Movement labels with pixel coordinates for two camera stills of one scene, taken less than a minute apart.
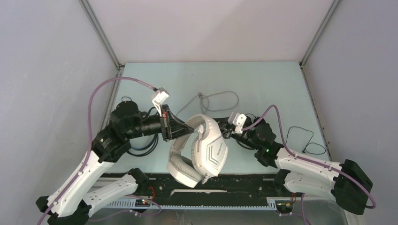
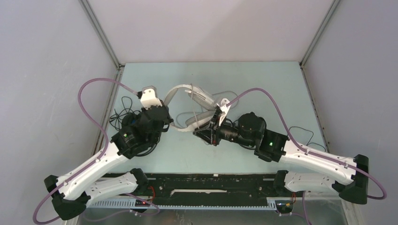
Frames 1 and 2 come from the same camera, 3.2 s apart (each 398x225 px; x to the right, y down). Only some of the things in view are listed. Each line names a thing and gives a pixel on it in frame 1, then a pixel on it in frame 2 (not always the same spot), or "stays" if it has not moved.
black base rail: [164, 187] stays
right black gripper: [226, 129] -> [213, 131]
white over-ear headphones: [210, 150] -> [202, 97]
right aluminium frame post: [333, 6] stays
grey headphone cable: [209, 108] -> [195, 112]
